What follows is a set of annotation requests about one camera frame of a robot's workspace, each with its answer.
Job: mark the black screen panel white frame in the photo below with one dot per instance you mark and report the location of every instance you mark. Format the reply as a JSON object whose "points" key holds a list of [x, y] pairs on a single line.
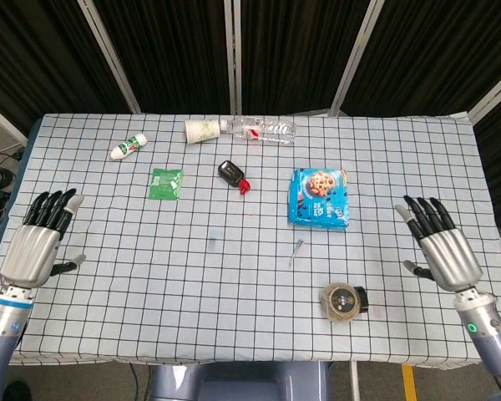
{"points": [[171, 50], [37, 50], [292, 50], [499, 150], [434, 54]]}

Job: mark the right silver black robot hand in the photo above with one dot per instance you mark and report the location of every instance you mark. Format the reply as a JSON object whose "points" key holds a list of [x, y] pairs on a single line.
{"points": [[451, 255]]}

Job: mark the small white green-label bottle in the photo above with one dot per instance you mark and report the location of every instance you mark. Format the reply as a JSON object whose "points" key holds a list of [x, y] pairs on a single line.
{"points": [[127, 147]]}

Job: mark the glass jar black lid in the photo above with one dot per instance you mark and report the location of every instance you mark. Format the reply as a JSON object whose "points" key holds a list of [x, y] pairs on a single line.
{"points": [[340, 303]]}

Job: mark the green foil packet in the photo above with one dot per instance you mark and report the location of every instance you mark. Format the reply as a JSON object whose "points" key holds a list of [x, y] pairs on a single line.
{"points": [[165, 184]]}

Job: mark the clear plastic water bottle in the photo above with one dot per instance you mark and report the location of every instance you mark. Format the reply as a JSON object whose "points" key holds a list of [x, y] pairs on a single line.
{"points": [[267, 130]]}

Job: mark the blue chocolate cookie box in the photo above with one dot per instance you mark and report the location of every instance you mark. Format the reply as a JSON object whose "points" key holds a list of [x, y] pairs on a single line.
{"points": [[319, 198]]}

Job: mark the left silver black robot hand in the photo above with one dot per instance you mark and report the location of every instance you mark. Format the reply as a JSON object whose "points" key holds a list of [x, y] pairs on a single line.
{"points": [[29, 255]]}

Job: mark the white table leg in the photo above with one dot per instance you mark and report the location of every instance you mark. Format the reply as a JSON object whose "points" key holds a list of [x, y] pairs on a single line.
{"points": [[355, 382]]}

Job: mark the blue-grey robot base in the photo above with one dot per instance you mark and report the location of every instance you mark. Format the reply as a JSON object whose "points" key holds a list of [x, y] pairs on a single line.
{"points": [[242, 382]]}

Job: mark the yellow floor tape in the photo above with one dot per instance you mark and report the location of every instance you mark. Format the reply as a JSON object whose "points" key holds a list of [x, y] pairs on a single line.
{"points": [[410, 384]]}

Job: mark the white paper cup green print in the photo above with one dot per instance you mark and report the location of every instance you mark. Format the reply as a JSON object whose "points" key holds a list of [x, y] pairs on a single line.
{"points": [[200, 131]]}

